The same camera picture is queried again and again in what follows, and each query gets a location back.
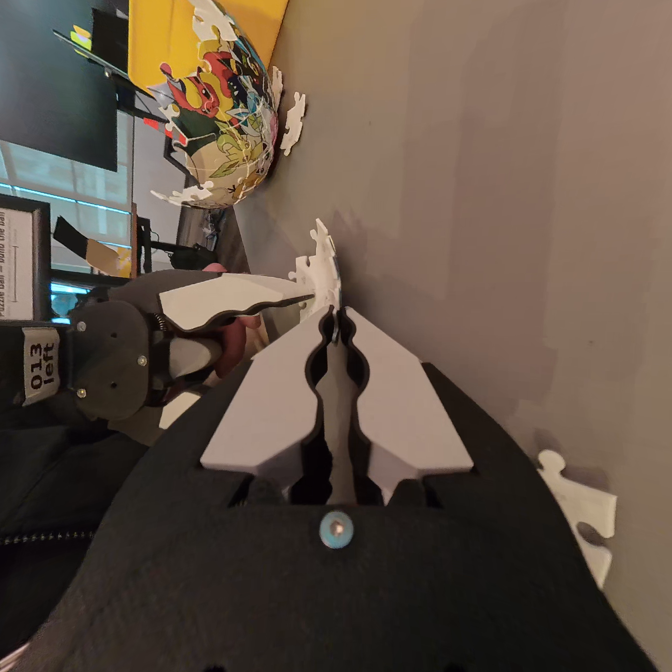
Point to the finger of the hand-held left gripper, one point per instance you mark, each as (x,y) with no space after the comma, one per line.
(173,417)
(220,296)

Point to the framed black and white sign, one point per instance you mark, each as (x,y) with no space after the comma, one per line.
(18,257)

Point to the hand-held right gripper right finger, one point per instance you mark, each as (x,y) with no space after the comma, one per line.
(414,420)

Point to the person's left hand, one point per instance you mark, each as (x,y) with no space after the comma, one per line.
(233,346)

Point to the colourful puzzle ball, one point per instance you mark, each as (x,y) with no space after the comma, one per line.
(220,105)

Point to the white-backed puzzle piece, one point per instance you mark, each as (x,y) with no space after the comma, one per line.
(294,123)
(582,504)
(304,270)
(323,246)
(328,294)

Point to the yellow sticker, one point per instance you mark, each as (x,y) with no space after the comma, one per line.
(81,39)

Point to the yellow plastic bin stack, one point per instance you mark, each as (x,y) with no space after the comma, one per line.
(157,42)

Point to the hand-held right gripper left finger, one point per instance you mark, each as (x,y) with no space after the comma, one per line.
(262,420)

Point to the large black screen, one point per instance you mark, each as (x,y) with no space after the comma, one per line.
(42,94)

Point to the tan and black card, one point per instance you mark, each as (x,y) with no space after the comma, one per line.
(107,257)

